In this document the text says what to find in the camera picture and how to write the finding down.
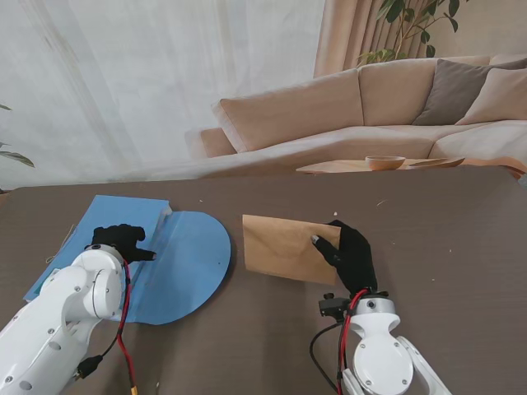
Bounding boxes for wooden bowl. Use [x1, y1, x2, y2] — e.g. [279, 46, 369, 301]
[365, 155, 408, 171]

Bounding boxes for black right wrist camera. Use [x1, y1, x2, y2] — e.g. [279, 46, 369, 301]
[319, 292, 351, 320]

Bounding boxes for tall green leafy plant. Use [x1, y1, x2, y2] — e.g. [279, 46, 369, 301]
[356, 0, 473, 69]

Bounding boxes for beige pleated curtain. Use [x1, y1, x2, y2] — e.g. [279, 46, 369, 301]
[313, 0, 433, 79]

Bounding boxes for beige sofa cushion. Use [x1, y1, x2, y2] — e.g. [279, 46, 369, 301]
[455, 67, 527, 127]

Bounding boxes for beige sofa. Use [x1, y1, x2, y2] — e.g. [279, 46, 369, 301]
[184, 53, 527, 178]

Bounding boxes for white sheer curtain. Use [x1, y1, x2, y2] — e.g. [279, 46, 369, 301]
[0, 0, 326, 190]

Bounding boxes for blue file folder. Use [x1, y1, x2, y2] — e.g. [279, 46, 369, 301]
[23, 194, 232, 326]

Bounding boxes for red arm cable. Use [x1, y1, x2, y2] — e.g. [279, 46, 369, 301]
[335, 290, 371, 395]
[117, 258, 139, 395]

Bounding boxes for dark green plant leaves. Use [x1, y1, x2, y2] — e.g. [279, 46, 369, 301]
[0, 105, 36, 170]

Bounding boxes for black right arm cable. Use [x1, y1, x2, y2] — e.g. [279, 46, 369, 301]
[308, 322, 345, 395]

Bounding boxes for thin tan string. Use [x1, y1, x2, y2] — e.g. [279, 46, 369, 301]
[44, 224, 77, 263]

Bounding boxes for flat wooden tray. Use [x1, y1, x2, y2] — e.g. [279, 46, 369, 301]
[405, 157, 466, 170]

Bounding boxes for brown paper envelope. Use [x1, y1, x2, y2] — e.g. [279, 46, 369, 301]
[241, 213, 343, 286]

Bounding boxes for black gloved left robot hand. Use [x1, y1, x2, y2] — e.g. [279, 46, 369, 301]
[91, 224, 157, 267]

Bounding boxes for red left arm cable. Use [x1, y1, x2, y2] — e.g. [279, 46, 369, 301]
[117, 258, 139, 395]

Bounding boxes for grey-brown sofa cushion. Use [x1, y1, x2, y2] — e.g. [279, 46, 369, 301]
[411, 58, 493, 127]

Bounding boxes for wooden coffee table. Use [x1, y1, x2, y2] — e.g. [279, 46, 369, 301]
[296, 158, 466, 174]

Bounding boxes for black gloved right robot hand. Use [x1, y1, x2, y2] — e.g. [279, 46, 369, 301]
[309, 219, 379, 300]

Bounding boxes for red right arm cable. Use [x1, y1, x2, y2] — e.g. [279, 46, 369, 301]
[335, 290, 371, 395]

